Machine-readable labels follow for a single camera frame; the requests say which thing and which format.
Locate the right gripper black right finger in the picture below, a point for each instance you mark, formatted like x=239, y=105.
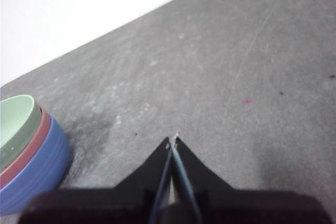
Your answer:
x=210, y=200

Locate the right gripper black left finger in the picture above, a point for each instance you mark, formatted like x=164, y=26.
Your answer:
x=136, y=197

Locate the red bowl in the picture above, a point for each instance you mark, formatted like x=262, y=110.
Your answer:
x=36, y=142

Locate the green bowl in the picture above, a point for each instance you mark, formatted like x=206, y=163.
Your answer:
x=15, y=119

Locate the blue bowl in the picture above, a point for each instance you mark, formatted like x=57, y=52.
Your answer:
x=39, y=176

